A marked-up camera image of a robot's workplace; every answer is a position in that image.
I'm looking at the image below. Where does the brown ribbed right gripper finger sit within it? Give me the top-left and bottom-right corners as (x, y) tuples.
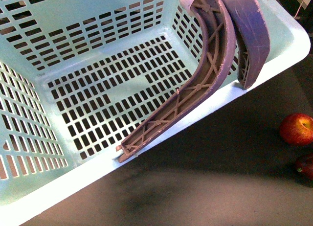
(222, 0), (270, 90)

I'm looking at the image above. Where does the red yellow apple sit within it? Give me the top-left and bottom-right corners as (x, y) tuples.
(279, 113), (313, 146)

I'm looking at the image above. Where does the brown ribbed left gripper finger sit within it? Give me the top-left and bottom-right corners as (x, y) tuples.
(116, 0), (236, 163)

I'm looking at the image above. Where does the light blue plastic basket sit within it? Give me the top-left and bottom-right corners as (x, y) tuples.
(0, 0), (311, 226)

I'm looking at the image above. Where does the dark red apple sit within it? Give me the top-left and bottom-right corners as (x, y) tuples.
(294, 153), (313, 181)

